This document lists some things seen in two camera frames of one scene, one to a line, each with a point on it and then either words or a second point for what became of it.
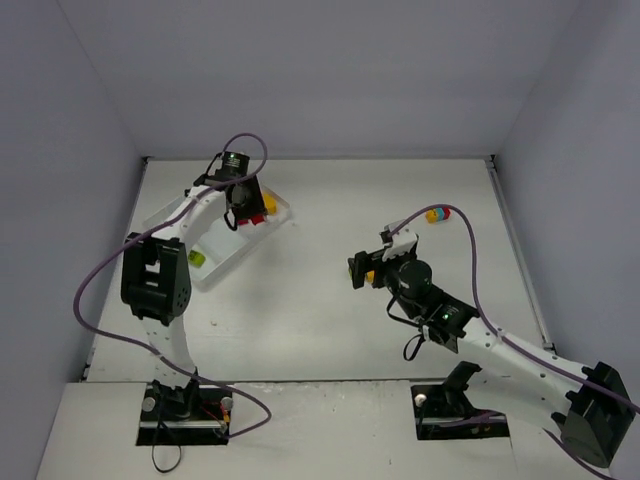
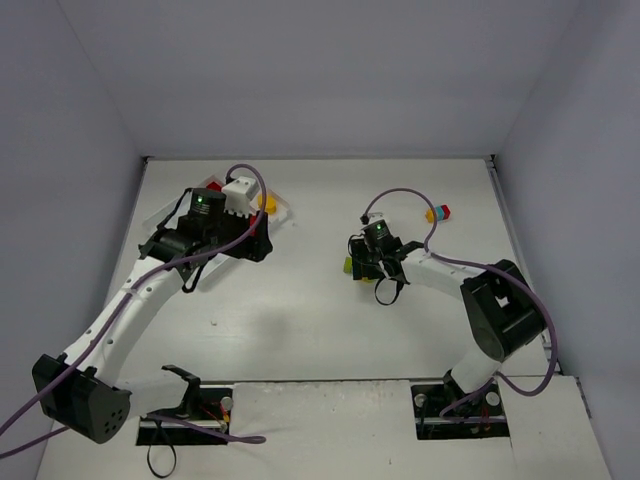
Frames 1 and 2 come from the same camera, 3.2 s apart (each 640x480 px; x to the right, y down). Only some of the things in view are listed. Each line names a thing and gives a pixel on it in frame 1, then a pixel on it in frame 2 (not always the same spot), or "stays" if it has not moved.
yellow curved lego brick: (270, 204) stays
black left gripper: (255, 206) -> (258, 237)
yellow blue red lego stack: (438, 215) stays
